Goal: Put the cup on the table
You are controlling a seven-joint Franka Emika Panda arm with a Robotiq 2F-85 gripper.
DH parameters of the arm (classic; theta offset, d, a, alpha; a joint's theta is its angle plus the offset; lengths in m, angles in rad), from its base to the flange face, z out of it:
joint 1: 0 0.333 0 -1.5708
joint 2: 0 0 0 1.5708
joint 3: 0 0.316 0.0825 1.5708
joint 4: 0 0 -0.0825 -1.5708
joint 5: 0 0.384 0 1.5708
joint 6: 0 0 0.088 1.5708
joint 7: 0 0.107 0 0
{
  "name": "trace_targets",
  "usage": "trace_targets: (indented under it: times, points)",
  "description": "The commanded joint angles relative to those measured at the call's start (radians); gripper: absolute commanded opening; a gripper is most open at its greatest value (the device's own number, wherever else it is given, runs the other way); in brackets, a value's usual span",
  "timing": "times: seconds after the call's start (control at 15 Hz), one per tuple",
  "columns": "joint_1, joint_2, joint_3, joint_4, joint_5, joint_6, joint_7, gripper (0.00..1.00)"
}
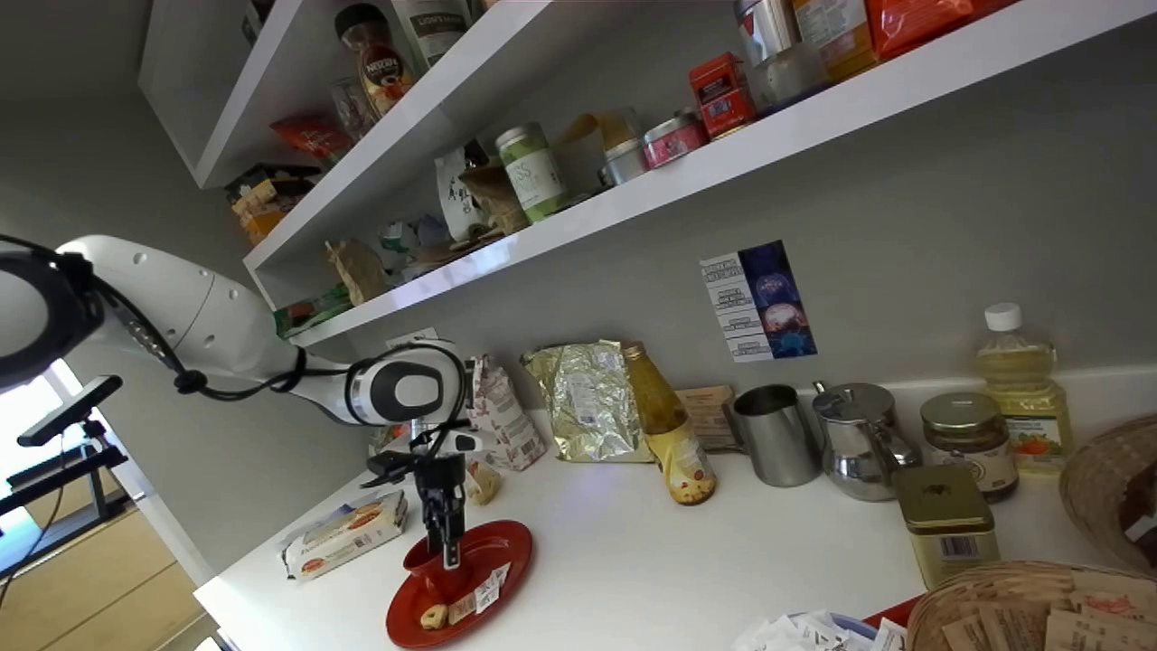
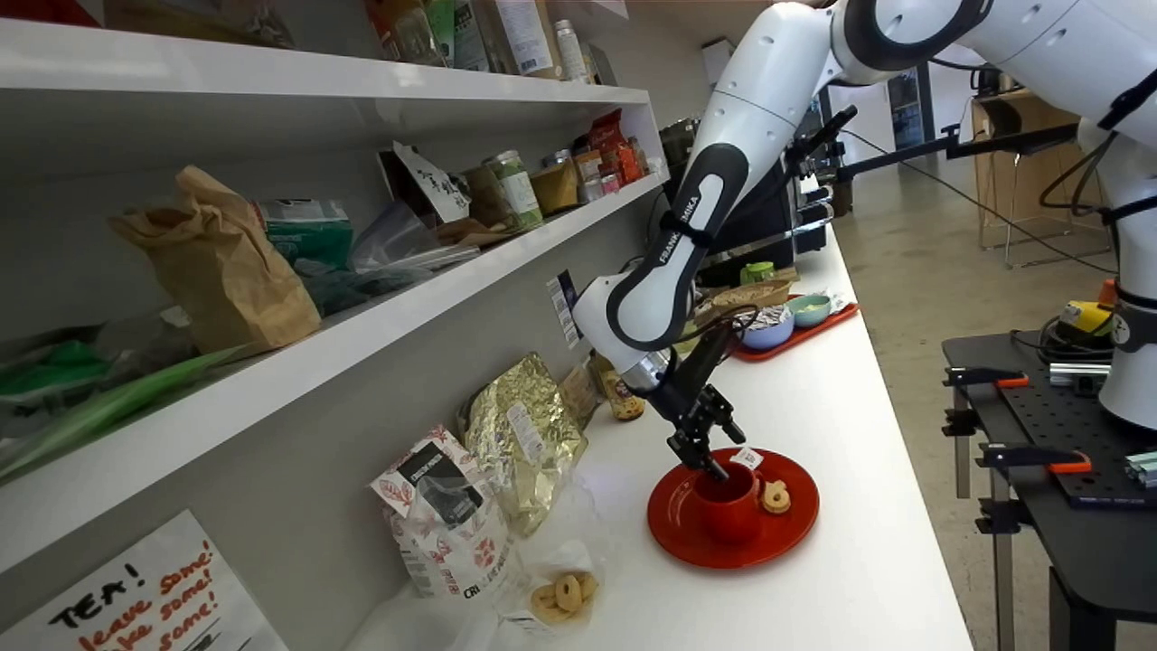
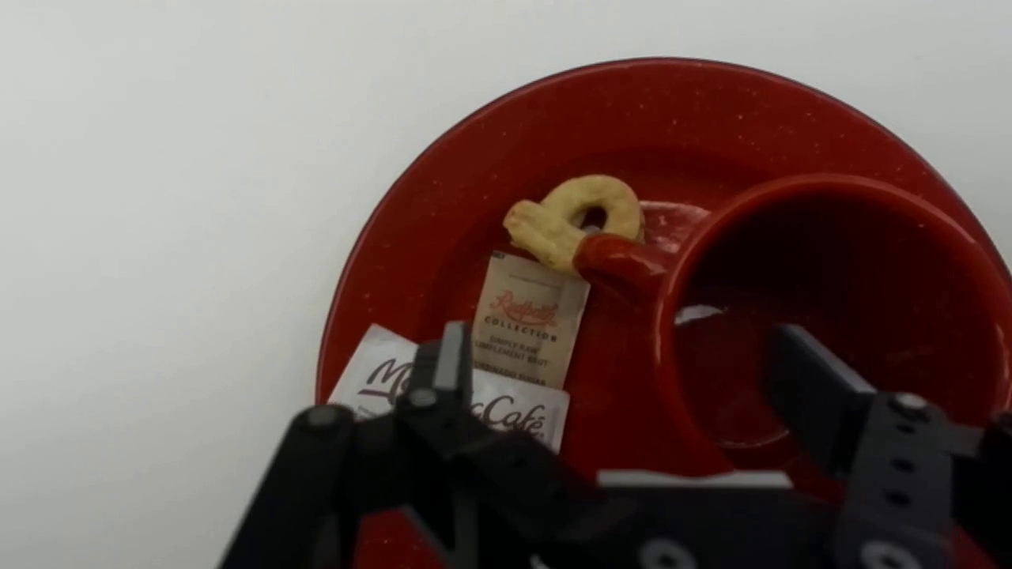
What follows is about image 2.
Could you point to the green and orange package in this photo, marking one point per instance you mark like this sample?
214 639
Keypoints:
417 27

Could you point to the teal small object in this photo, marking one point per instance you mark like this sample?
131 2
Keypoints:
1144 471

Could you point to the glass bottle with yellow label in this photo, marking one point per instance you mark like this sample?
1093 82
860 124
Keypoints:
623 400

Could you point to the glass jar with white label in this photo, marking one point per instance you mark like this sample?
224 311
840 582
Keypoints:
506 189

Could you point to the white tall bottle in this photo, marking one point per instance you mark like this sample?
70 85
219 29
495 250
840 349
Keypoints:
524 32

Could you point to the red snack packages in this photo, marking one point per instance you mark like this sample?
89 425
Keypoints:
614 148

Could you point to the white paper sugar packet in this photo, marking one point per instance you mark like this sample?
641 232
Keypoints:
748 455

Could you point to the glass jar with amber contents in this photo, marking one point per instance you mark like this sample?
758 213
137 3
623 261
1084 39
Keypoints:
555 185

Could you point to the cookie in clear plastic bag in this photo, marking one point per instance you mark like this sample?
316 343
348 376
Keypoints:
565 595

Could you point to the black workbench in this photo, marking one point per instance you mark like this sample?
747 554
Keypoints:
1084 528

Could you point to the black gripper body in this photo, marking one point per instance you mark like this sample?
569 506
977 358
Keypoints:
689 384

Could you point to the white wall shelf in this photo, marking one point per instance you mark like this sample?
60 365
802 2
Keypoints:
364 311

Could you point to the small white bottle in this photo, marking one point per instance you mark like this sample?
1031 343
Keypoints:
571 51

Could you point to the small green cup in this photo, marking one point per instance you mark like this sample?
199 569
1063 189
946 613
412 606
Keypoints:
758 271

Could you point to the light green bowl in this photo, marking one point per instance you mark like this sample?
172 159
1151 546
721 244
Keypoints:
811 308

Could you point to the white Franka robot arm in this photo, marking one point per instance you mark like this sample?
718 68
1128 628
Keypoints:
747 111

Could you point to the white handwritten tea sign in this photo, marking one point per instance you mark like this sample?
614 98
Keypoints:
146 599

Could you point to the green packet behind paper bag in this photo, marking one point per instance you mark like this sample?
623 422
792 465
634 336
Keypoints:
308 237

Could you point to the brown paper bag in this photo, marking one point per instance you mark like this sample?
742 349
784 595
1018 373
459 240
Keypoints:
223 271

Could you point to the red round plate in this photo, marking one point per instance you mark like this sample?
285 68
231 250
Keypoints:
689 537

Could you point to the round cookie on plate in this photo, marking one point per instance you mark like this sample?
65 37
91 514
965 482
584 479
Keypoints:
775 496

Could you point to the green flat packets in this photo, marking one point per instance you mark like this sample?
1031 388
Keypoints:
108 402

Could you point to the blue and white bowl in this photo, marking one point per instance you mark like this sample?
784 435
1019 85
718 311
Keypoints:
770 325

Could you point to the gold foil bag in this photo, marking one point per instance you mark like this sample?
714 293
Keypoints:
524 438

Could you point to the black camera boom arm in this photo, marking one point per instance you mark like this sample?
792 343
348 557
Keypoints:
1015 143

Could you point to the small black card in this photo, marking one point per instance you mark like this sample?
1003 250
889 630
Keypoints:
560 300

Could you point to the black coffee machine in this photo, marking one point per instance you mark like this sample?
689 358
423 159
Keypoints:
770 219

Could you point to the yellow and black tool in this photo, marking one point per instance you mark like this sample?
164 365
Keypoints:
1084 324

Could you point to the white printed coffee bag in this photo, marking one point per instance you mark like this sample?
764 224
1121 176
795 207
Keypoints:
437 517

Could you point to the red serving tray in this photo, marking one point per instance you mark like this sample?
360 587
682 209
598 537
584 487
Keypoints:
817 329

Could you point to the white and black carton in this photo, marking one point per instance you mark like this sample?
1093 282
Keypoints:
423 180

